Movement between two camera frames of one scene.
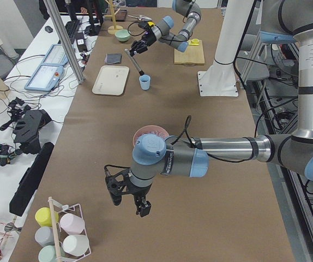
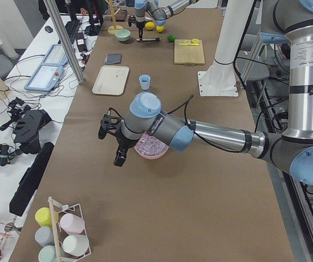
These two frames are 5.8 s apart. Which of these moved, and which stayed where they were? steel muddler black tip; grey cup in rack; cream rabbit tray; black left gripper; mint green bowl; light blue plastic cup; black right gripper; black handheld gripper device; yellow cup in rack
Moved: steel muddler black tip; black left gripper; black right gripper
Stayed: cream rabbit tray; yellow cup in rack; grey cup in rack; black handheld gripper device; light blue plastic cup; mint green bowl
